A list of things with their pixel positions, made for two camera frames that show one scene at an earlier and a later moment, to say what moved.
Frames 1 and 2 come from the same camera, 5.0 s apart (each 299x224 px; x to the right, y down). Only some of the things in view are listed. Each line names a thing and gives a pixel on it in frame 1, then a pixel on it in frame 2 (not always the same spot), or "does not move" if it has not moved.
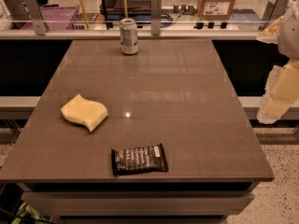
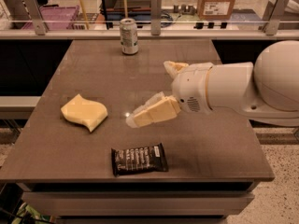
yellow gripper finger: x=270 y=35 -> x=190 y=85
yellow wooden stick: x=82 y=7 does not move
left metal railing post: x=35 y=12 does not move
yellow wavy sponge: x=83 y=111 does not move
